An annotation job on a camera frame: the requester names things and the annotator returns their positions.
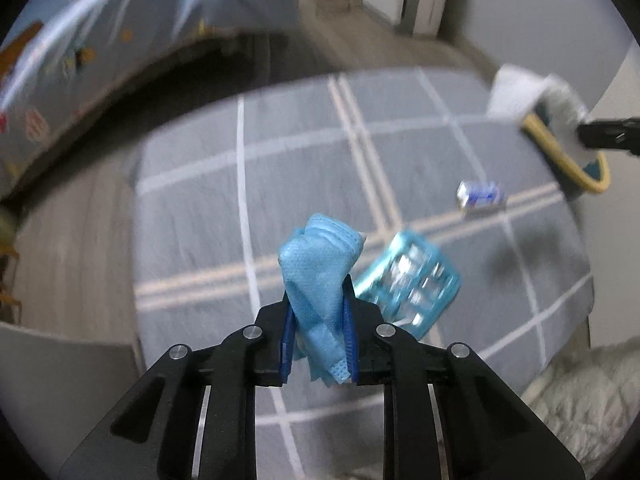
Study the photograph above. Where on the printed grey bed blanket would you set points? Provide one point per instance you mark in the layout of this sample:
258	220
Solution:
100	35

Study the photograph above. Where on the teal bin with yellow rim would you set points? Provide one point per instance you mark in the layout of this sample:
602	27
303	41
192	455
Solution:
565	165

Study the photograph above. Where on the blue face mask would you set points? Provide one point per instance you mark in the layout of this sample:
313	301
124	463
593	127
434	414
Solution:
315	280

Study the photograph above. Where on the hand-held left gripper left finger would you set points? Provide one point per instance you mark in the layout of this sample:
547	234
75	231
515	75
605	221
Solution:
286	340

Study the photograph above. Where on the wooden chair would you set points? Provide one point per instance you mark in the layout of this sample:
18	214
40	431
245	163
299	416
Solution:
7	300

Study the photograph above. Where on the small blue white box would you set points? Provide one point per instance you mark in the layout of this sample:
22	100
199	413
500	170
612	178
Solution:
480	195

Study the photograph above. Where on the teal blister pack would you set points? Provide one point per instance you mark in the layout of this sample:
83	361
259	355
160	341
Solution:
415	280

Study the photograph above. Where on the grey plaid mat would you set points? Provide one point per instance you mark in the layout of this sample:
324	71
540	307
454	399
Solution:
200	210

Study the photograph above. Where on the wooden headboard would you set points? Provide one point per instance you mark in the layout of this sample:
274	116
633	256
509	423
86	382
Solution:
20	52

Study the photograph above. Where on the white tissue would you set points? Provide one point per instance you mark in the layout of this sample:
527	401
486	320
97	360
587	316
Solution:
515	90

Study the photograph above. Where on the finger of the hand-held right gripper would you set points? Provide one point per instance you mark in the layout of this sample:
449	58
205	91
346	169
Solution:
610	132

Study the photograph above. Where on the white furniture edge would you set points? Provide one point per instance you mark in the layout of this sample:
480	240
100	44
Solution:
50	360

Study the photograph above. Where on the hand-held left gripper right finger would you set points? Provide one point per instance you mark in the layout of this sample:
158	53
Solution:
350	340

